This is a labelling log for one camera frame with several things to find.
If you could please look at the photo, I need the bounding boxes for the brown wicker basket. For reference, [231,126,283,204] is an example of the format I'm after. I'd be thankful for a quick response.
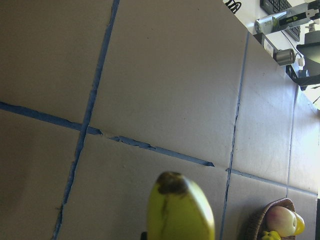
[244,198,298,240]

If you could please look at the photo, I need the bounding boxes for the steel measuring cup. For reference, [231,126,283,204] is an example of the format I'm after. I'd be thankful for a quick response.
[274,48,296,66]

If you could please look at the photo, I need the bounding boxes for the green red apple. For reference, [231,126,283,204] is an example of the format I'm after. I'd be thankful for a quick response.
[265,206,297,237]

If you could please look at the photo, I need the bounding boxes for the black power adapter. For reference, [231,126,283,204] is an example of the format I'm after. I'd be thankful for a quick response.
[253,33,278,60]

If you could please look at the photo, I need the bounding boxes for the black keyboard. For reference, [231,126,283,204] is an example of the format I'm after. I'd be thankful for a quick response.
[259,0,301,42]

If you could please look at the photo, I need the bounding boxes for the black monitor stand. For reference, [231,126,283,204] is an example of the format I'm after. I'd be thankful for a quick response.
[285,23,320,91]

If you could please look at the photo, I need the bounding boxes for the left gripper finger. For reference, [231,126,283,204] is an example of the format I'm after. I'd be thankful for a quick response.
[140,231,148,240]

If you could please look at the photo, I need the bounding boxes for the yellow starfruit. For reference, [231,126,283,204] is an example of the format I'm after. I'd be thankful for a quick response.
[260,230,282,240]

